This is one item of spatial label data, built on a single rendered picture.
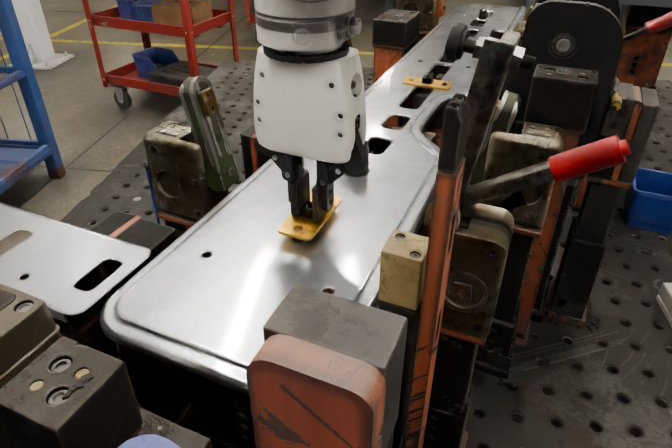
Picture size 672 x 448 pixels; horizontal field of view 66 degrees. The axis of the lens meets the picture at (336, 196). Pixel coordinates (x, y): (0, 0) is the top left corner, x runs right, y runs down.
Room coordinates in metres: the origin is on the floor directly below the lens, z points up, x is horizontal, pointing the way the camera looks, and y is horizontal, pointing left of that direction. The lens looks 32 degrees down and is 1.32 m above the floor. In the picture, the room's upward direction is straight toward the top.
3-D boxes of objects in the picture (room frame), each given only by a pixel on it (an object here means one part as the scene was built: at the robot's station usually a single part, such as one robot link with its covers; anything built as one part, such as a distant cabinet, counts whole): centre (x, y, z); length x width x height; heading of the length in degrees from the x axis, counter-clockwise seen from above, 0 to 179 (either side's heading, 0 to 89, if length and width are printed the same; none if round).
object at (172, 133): (0.59, 0.19, 0.87); 0.12 x 0.09 x 0.35; 66
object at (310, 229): (0.45, 0.03, 1.02); 0.08 x 0.04 x 0.01; 156
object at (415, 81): (0.88, -0.16, 1.01); 0.08 x 0.04 x 0.01; 66
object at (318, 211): (0.45, 0.00, 1.05); 0.03 x 0.03 x 0.07; 66
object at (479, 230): (0.39, -0.13, 0.88); 0.07 x 0.06 x 0.35; 66
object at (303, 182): (0.46, 0.05, 1.05); 0.03 x 0.03 x 0.07; 66
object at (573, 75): (0.59, -0.27, 0.91); 0.07 x 0.05 x 0.42; 66
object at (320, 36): (0.45, 0.02, 1.20); 0.09 x 0.08 x 0.03; 66
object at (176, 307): (0.90, -0.16, 1.00); 1.38 x 0.22 x 0.02; 156
